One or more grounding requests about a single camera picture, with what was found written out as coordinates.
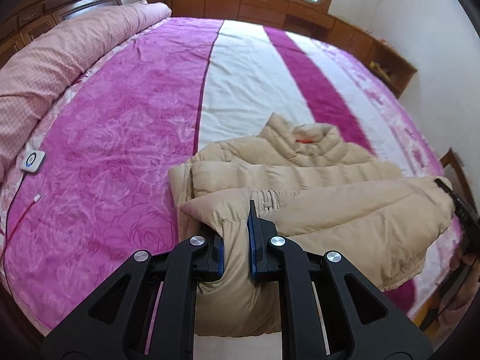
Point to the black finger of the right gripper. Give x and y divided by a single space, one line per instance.
468 219

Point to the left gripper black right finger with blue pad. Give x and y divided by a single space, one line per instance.
329 309

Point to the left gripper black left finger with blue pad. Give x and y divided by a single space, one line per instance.
145 309

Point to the beige puffer down jacket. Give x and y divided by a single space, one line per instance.
321 192

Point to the wooden chair beside bed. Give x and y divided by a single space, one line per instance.
453 169

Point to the magenta white floral bedspread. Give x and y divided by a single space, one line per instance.
103 190

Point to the white square controller device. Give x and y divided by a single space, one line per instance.
33 161

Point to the brown wooden cabinet row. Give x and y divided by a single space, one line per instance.
307 19

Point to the pink checkered rolled quilt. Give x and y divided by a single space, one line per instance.
36 75

